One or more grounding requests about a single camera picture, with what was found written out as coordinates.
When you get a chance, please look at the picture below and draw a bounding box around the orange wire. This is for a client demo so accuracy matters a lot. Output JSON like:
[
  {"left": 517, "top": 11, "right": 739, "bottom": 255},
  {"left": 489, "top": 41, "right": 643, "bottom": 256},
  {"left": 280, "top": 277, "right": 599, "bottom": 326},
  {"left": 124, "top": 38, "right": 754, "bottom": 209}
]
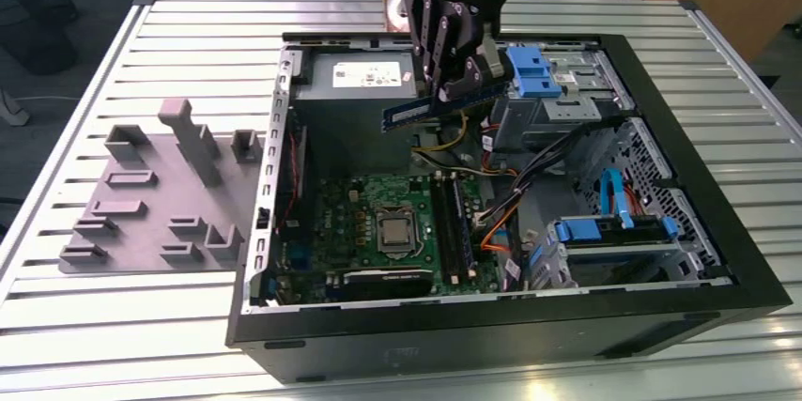
[{"left": 479, "top": 203, "right": 523, "bottom": 256}]

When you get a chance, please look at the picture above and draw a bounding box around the red black twisted wire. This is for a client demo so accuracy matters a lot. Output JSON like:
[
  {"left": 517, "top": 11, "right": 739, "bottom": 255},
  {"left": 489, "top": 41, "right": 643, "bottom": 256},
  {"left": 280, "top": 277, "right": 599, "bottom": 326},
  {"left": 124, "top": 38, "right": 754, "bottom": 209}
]
[{"left": 284, "top": 132, "right": 303, "bottom": 228}]

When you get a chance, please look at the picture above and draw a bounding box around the black PC case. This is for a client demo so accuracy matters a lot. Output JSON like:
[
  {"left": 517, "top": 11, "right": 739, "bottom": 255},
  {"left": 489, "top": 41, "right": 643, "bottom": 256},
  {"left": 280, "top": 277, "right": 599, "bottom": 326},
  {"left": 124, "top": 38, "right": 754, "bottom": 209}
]
[{"left": 222, "top": 30, "right": 794, "bottom": 386}]

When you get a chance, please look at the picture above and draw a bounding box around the black cable bundle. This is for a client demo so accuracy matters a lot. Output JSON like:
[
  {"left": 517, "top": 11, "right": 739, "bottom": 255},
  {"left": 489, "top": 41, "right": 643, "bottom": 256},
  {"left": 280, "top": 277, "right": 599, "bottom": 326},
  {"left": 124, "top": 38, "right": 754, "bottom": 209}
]
[{"left": 479, "top": 117, "right": 627, "bottom": 224}]

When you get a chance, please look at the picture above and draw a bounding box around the silver CPU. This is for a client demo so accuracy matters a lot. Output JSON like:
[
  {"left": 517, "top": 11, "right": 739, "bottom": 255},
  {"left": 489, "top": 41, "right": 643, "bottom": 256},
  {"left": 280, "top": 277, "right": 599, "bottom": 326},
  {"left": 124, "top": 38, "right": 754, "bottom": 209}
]
[{"left": 375, "top": 217, "right": 419, "bottom": 247}]

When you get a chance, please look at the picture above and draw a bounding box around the RAM memory stick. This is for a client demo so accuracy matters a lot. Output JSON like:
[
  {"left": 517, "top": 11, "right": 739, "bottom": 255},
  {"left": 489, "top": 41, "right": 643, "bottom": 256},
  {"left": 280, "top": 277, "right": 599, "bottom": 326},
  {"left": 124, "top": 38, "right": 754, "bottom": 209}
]
[
  {"left": 449, "top": 175, "right": 476, "bottom": 275},
  {"left": 380, "top": 83, "right": 509, "bottom": 133}
]

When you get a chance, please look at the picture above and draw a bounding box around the grey furniture foot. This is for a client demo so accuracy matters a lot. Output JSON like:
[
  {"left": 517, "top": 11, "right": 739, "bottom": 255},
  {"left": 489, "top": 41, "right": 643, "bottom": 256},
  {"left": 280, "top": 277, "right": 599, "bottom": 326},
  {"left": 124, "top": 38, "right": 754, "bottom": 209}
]
[{"left": 0, "top": 84, "right": 30, "bottom": 129}]

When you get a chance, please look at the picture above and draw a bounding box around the grey metal disk bay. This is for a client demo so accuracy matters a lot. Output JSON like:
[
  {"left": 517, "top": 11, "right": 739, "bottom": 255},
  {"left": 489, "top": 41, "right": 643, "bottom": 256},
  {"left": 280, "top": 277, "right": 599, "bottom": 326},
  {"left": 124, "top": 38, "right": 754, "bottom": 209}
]
[{"left": 524, "top": 212, "right": 715, "bottom": 289}]

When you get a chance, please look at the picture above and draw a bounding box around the black case fan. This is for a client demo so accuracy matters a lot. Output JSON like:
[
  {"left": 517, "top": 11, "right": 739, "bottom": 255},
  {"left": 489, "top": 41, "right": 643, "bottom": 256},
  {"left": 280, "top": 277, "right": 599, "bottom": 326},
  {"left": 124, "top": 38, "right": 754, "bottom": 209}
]
[{"left": 277, "top": 126, "right": 319, "bottom": 233}]

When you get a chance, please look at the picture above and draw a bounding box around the hard disk in blue carrier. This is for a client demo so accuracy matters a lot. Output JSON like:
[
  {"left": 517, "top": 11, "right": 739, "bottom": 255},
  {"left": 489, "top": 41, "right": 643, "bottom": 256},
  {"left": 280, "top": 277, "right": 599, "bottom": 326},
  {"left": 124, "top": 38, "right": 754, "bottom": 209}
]
[{"left": 553, "top": 215, "right": 678, "bottom": 247}]

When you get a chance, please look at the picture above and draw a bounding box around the yellow wire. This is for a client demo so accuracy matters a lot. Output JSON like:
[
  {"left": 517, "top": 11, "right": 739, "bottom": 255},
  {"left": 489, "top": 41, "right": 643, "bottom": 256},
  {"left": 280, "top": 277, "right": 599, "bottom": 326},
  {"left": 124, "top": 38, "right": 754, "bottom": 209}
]
[{"left": 412, "top": 108, "right": 468, "bottom": 153}]

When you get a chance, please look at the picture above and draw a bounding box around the black graphics card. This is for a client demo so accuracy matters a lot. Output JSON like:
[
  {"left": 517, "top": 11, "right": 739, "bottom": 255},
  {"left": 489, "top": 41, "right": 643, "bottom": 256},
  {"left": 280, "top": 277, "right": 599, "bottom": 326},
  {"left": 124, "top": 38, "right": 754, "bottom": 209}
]
[{"left": 324, "top": 267, "right": 435, "bottom": 301}]

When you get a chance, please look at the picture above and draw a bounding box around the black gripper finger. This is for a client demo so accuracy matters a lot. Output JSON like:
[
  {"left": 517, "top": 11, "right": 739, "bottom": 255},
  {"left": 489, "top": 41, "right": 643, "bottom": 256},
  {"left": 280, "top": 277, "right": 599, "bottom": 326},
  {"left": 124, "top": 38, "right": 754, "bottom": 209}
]
[
  {"left": 400, "top": 0, "right": 451, "bottom": 115},
  {"left": 436, "top": 1, "right": 507, "bottom": 105}
]

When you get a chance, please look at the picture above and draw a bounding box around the green motherboard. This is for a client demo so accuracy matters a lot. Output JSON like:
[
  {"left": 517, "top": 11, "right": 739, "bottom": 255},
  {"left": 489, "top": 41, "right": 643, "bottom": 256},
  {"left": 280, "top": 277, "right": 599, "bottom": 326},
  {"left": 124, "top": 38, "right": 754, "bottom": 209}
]
[{"left": 275, "top": 173, "right": 521, "bottom": 301}]

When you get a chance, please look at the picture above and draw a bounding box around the grey parts rack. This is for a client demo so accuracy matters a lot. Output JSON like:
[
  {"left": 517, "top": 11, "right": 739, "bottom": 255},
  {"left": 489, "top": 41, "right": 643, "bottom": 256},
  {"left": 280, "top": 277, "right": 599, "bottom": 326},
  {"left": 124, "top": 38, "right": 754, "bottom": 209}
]
[{"left": 57, "top": 98, "right": 265, "bottom": 275}]

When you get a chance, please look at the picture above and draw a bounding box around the grey power supply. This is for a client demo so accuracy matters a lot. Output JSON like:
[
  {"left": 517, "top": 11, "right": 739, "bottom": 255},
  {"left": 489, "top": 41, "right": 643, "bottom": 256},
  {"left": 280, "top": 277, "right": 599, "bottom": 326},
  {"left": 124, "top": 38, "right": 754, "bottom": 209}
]
[{"left": 291, "top": 51, "right": 420, "bottom": 177}]

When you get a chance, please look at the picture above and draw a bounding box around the blue data wire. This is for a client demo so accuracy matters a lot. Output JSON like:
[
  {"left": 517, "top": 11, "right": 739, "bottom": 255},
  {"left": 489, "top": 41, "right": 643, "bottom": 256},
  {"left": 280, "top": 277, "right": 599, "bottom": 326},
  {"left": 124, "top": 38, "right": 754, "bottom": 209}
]
[{"left": 599, "top": 168, "right": 635, "bottom": 228}]

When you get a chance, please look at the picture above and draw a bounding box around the blue drive bay latch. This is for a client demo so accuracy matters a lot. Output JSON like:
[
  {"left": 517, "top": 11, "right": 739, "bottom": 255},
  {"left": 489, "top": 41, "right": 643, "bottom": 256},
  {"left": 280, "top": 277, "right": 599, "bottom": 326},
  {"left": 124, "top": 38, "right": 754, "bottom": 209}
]
[{"left": 507, "top": 46, "right": 563, "bottom": 100}]

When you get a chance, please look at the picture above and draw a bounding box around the black mesh waste bin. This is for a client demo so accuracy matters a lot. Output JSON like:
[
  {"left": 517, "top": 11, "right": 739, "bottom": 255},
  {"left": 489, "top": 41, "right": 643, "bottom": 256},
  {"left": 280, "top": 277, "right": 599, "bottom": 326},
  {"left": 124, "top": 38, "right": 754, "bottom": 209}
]
[{"left": 0, "top": 0, "right": 81, "bottom": 77}]

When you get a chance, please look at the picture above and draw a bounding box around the grey metal drive cage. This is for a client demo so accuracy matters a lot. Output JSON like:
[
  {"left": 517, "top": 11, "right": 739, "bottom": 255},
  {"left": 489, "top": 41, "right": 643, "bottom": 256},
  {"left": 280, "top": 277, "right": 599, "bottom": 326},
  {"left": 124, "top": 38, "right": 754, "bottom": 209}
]
[{"left": 491, "top": 43, "right": 634, "bottom": 153}]

